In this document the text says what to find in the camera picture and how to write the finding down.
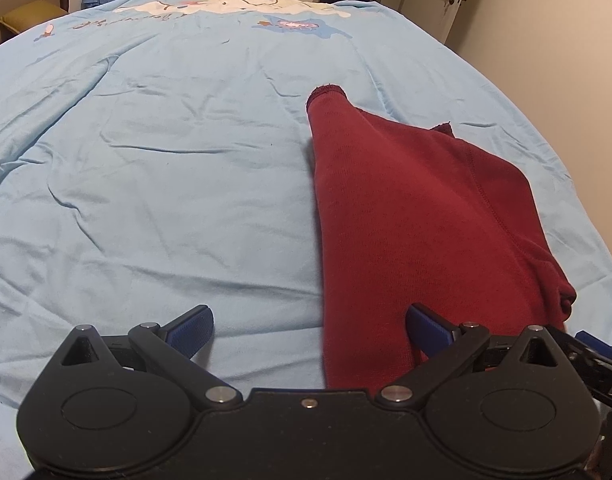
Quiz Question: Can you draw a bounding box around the olive green pillow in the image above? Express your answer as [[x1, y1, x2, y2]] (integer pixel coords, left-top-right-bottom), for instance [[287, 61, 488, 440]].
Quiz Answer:
[[0, 0, 70, 37]]

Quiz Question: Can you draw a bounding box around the white room door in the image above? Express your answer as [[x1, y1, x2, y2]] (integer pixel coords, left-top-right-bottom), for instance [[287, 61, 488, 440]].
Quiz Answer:
[[400, 0, 488, 47]]

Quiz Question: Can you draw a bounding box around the light blue printed bedsheet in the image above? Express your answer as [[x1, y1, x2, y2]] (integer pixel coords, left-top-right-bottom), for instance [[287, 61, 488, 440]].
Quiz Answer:
[[0, 0, 612, 411]]

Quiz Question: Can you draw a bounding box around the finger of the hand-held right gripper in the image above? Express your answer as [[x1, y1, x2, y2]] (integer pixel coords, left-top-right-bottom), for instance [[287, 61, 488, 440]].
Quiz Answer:
[[545, 325, 612, 412]]

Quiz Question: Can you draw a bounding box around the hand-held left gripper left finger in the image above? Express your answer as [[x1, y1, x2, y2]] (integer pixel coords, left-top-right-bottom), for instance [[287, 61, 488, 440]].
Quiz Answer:
[[60, 304, 243, 407]]

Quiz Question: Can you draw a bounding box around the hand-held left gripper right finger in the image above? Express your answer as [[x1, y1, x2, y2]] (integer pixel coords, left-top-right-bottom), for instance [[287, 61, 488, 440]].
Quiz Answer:
[[375, 302, 558, 407]]

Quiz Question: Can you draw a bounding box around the dark red knit sweater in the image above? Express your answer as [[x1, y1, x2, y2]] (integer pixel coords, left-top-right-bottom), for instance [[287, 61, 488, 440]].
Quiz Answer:
[[305, 85, 578, 392]]

